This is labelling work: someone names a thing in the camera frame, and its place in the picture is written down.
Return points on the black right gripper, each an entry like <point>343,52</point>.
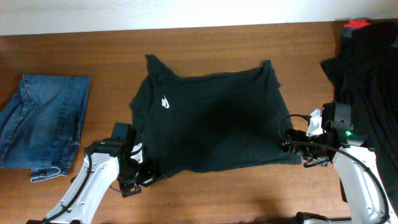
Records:
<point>298,149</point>

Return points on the pile of black clothes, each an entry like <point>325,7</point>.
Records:
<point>364,75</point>

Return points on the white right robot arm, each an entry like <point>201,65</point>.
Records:
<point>355,163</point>

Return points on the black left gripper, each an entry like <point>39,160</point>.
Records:
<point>152,176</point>

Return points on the black t-shirt with white logo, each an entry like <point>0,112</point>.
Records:
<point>211,123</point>

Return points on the folded blue denim jeans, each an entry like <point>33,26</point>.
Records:
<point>41,125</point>

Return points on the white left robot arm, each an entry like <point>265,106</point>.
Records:
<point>99,170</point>

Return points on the red object at corner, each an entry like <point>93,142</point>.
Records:
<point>356,24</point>

